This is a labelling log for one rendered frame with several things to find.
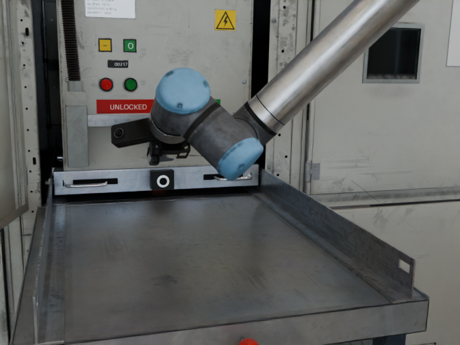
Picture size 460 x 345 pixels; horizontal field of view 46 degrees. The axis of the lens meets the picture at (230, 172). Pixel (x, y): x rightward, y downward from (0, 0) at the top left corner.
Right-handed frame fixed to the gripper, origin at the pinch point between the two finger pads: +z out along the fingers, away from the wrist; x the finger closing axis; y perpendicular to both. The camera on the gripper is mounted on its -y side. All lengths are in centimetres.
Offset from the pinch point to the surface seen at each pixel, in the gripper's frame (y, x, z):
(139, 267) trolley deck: -5.9, -28.8, -23.3
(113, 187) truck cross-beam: -7.4, -2.6, 16.3
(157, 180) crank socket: 3.6, -1.8, 13.2
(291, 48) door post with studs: 38.4, 27.8, -4.2
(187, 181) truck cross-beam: 12.0, -1.4, 15.9
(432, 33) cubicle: 79, 32, -8
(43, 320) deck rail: -21, -37, -39
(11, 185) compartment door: -31.3, -2.7, 10.8
